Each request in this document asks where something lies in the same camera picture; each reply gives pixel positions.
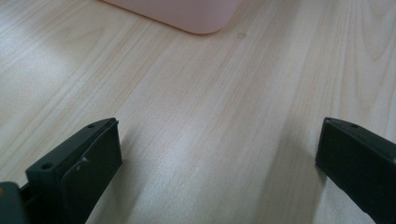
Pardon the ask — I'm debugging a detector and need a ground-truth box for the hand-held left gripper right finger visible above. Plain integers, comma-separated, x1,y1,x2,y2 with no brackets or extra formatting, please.
315,117,396,224

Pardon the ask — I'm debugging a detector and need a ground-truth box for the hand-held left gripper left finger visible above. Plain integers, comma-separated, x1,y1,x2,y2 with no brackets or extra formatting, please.
20,117,123,224

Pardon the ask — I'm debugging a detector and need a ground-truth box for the pink plastic container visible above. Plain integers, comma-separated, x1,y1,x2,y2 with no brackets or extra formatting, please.
101,0,244,35

